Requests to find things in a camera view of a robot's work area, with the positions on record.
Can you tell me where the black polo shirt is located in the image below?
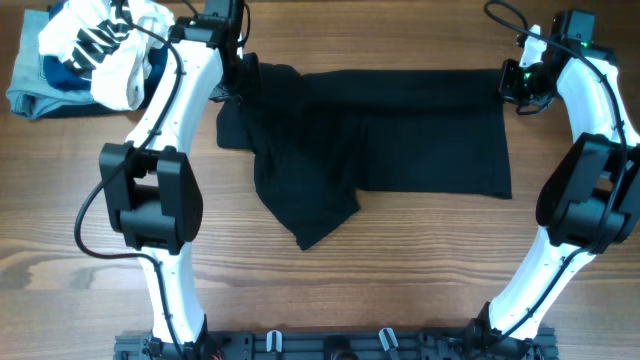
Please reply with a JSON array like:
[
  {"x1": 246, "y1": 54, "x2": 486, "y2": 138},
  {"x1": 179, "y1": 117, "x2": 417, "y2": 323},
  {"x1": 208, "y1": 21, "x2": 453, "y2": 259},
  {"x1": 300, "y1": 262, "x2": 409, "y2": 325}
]
[{"x1": 216, "y1": 64, "x2": 512, "y2": 250}]

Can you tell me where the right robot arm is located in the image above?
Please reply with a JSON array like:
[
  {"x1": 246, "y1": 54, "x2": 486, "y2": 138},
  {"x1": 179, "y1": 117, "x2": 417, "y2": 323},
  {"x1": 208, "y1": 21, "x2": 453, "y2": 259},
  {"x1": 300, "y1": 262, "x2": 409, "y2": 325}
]
[{"x1": 455, "y1": 9, "x2": 639, "y2": 359}]

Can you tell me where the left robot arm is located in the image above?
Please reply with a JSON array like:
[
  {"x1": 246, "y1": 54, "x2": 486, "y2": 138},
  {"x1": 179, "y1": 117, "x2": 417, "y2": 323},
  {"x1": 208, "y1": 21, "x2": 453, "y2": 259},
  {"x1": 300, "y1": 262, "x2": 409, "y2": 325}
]
[{"x1": 99, "y1": 0, "x2": 259, "y2": 359}]

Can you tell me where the white shirt with black print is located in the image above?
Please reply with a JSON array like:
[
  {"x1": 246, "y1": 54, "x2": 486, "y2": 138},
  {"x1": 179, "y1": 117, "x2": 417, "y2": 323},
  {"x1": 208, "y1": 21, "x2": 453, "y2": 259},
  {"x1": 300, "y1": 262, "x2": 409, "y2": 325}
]
[{"x1": 38, "y1": 0, "x2": 176, "y2": 112}]

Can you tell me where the dark blue folded garment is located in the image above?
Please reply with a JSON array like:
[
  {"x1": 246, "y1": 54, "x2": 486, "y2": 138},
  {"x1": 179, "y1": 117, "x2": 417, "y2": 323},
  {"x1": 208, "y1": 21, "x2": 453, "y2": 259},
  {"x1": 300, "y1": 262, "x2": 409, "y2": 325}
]
[{"x1": 42, "y1": 0, "x2": 171, "y2": 94}]

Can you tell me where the light blue folded garment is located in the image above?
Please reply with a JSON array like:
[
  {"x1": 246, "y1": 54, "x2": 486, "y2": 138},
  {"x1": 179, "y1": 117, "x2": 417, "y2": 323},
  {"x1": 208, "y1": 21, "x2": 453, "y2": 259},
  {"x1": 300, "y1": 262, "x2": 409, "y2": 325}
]
[{"x1": 6, "y1": 10, "x2": 98, "y2": 120}]

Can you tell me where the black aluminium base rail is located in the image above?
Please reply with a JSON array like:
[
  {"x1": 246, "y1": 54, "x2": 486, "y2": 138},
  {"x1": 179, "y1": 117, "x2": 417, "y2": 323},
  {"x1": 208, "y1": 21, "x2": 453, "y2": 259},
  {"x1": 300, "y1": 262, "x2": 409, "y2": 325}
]
[{"x1": 113, "y1": 327, "x2": 559, "y2": 360}]

